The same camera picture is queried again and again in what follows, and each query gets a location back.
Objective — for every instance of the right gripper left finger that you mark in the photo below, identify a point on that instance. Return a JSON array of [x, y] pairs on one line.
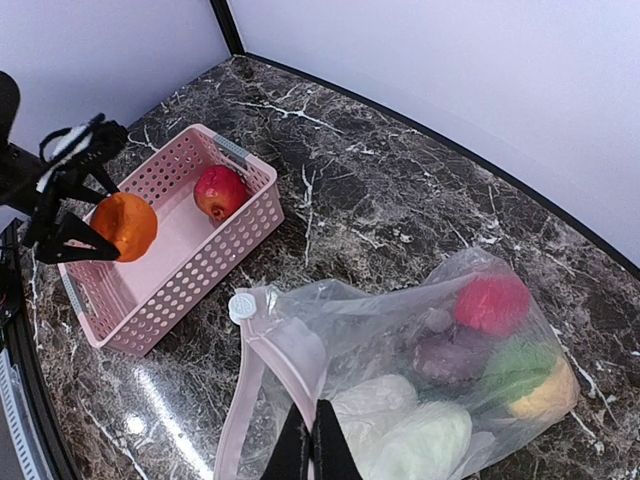
[[290, 458]]

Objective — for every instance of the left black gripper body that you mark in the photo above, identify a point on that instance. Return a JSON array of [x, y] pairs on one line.
[[31, 184]]

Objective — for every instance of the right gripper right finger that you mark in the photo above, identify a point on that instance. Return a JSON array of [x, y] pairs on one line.
[[331, 456]]

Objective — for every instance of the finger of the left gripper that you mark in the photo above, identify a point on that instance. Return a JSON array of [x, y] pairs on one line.
[[88, 186], [69, 240]]

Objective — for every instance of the orange fruit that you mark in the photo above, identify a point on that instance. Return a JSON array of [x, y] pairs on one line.
[[128, 222]]

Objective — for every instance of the white wrinkled radish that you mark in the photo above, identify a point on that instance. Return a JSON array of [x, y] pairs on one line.
[[367, 411]]

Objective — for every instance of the pale green radish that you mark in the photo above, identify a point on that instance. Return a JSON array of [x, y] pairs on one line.
[[450, 439]]

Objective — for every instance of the clear zip top bag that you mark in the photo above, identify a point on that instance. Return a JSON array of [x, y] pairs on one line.
[[311, 343]]

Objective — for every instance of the pink perforated plastic basket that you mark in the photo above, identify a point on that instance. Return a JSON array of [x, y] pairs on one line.
[[129, 307]]

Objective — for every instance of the red pomegranate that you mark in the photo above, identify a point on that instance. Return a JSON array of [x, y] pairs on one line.
[[220, 192]]

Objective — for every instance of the dark red apple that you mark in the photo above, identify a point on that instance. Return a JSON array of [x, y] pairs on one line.
[[455, 357]]

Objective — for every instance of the red tomato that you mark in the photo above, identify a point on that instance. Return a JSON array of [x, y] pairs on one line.
[[493, 304]]

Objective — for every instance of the yellow peach fruit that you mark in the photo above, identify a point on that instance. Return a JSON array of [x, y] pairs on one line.
[[553, 399]]

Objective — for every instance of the white slotted cable duct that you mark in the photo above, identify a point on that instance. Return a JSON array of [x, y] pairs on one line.
[[18, 456]]

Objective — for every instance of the left black frame post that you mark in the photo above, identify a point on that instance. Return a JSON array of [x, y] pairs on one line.
[[228, 27]]

